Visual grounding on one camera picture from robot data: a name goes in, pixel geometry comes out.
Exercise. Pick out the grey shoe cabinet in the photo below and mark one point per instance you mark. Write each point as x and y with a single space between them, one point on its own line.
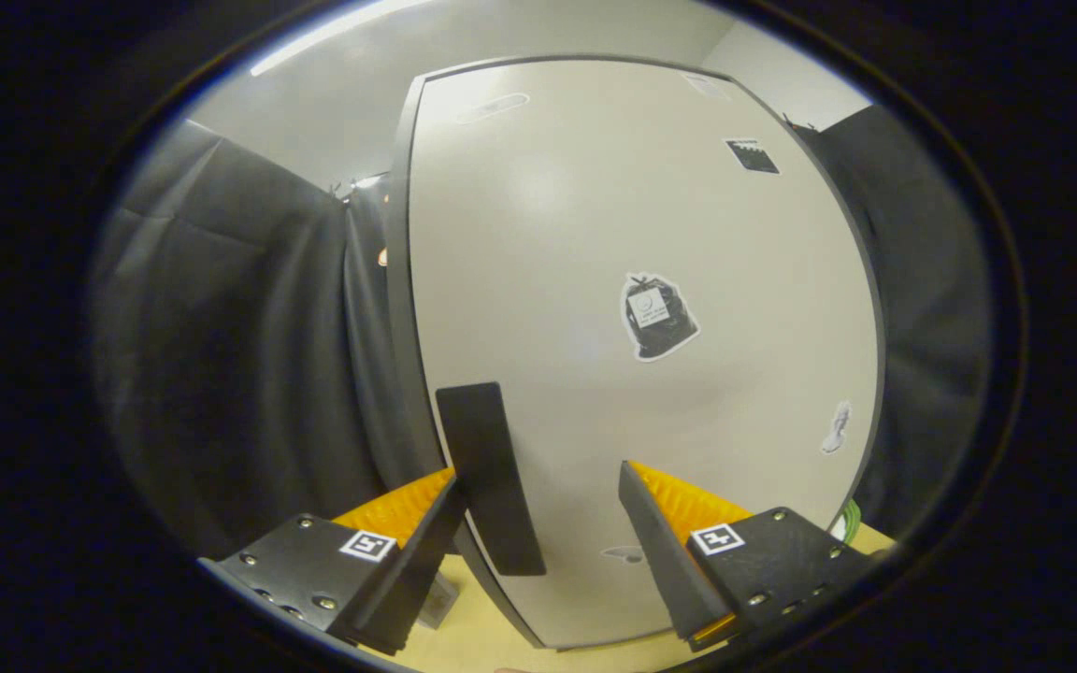
398 308

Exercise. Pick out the black backdrop cloth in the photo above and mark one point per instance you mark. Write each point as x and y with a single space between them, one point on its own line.
239 355

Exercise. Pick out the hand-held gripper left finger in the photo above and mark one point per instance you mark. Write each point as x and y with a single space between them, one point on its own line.
417 570

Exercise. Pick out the green striped watermelon toy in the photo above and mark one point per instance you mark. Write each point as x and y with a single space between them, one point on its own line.
852 523

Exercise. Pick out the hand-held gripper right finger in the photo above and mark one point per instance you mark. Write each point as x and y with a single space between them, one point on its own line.
665 561

